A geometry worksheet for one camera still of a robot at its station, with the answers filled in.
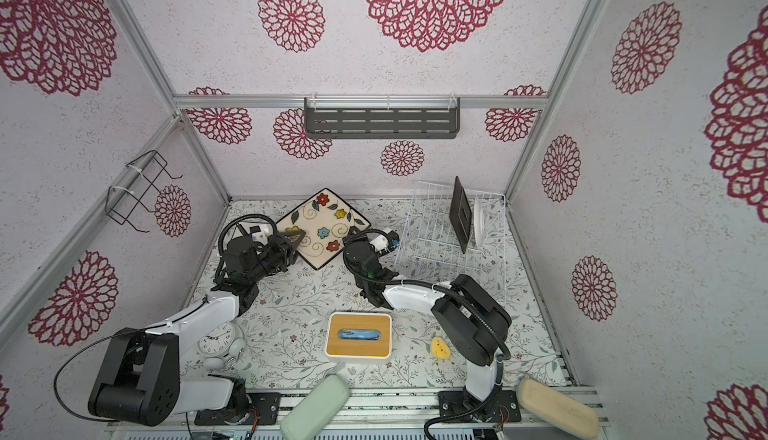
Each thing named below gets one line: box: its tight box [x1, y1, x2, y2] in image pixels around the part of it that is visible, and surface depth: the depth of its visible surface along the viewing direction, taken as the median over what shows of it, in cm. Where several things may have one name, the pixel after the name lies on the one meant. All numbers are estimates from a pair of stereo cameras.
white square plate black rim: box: [232, 221, 275, 243], surface depth 82 cm
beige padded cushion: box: [517, 378, 600, 439], surface depth 73 cm
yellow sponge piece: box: [431, 337, 451, 359], surface depth 83 cm
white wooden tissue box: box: [325, 312, 393, 360], surface depth 82 cm
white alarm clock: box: [197, 321, 247, 372], surface depth 81 cm
